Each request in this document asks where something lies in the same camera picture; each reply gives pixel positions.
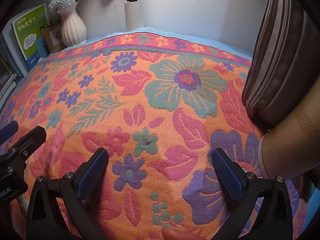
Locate wooden pen holder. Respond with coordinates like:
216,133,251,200
44,14,65,53

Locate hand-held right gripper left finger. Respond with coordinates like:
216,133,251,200
26,148,119,240

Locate grey pencil case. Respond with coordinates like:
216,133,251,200
244,0,320,127

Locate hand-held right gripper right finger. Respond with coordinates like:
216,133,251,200
204,148,293,240

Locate person's right hand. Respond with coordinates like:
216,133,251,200
161,226,200,240

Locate floral orange blanket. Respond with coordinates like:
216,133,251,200
0,31,310,240

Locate beige thermos bottle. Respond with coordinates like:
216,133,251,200
257,97,320,180

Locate white ribbed vase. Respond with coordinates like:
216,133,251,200
61,7,87,47

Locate green book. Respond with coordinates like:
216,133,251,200
12,4,50,69

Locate stack of books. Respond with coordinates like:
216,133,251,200
0,30,28,110

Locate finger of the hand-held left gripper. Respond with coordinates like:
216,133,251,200
0,121,19,146
7,126,47,171

